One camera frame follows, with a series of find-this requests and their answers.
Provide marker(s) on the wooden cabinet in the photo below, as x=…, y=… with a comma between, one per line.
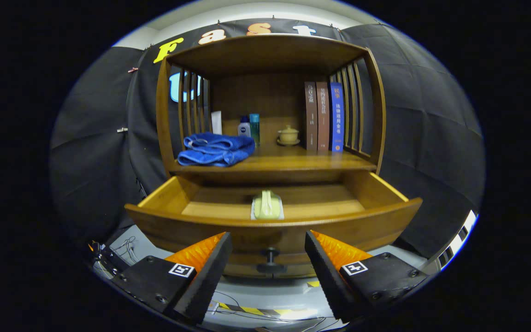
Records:
x=270, y=55

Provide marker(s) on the wooden drawer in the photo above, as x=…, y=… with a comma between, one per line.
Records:
x=228, y=210

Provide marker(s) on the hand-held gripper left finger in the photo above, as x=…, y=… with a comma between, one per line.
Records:
x=208, y=276

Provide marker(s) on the reddish brown book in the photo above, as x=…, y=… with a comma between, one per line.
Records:
x=323, y=115

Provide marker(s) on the blue book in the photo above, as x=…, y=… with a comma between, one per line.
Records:
x=337, y=115

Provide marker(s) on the tan lidded teacup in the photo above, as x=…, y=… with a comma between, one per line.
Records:
x=288, y=135

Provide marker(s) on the teal bottle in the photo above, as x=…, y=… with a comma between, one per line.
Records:
x=254, y=127

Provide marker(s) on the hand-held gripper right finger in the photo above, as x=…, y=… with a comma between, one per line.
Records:
x=325, y=276

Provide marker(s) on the blue folded towel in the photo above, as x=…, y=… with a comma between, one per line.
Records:
x=215, y=147

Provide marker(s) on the white blue lotion bottle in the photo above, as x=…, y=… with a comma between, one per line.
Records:
x=244, y=129

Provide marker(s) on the black backdrop cloth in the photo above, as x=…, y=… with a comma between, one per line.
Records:
x=431, y=138

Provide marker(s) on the dark brown book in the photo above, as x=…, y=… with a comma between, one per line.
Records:
x=311, y=115

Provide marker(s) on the white tube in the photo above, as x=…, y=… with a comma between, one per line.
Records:
x=216, y=122

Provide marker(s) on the wooden countertop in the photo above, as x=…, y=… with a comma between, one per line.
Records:
x=293, y=159

